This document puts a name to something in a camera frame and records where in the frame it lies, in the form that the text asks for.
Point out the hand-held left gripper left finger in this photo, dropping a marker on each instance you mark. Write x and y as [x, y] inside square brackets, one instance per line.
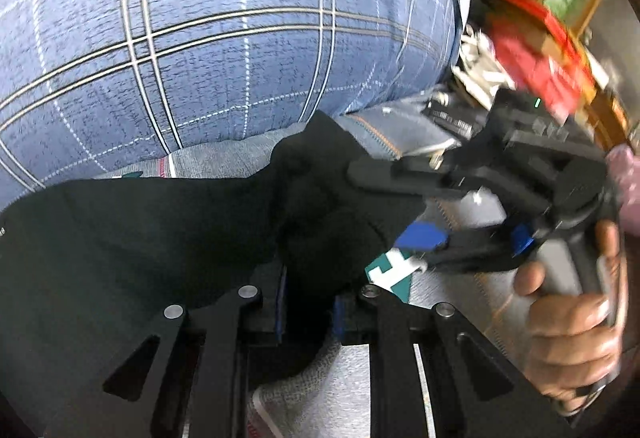
[280, 305]

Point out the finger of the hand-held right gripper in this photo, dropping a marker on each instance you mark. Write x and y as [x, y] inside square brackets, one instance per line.
[390, 172]
[422, 238]

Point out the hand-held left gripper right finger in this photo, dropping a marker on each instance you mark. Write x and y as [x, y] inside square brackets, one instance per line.
[341, 318]

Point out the black pants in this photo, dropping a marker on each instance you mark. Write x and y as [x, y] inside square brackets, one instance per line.
[150, 238]

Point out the person's right hand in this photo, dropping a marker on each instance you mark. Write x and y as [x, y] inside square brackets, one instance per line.
[570, 333]

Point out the pink cloth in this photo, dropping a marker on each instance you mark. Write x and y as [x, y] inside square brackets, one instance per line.
[625, 178]

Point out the red box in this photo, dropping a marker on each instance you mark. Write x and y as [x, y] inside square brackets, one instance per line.
[540, 57]

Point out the blue plaid pillow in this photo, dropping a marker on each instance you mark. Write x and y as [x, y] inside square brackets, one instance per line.
[225, 17]

